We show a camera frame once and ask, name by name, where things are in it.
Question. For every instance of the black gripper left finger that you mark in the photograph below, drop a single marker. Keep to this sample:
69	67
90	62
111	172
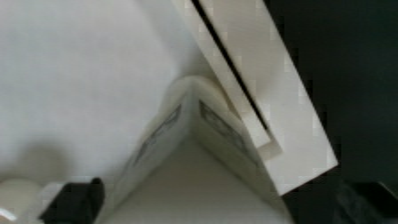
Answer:
76	204

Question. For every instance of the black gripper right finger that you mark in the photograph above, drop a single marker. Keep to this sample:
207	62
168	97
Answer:
366	204

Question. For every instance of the white table leg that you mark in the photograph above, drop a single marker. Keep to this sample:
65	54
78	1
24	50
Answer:
193	181

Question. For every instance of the white square table top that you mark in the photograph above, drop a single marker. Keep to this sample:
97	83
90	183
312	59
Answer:
92	55

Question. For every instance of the white U-shaped fence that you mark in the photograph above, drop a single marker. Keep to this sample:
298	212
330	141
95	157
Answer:
296	155

